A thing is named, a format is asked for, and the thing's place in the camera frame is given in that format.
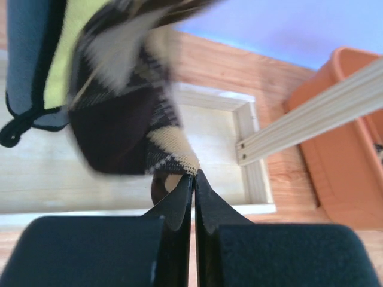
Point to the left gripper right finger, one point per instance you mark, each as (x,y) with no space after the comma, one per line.
(233,251)

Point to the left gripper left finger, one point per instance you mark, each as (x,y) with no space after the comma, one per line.
(147,250)

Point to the dark brown argyle sock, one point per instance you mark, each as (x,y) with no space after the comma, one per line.
(120,106)

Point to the grey black long sock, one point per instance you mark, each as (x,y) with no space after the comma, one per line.
(40,36)

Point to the wooden hanging rack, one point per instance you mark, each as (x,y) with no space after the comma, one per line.
(44,175)

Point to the orange plastic basket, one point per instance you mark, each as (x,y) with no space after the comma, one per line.
(343,165)

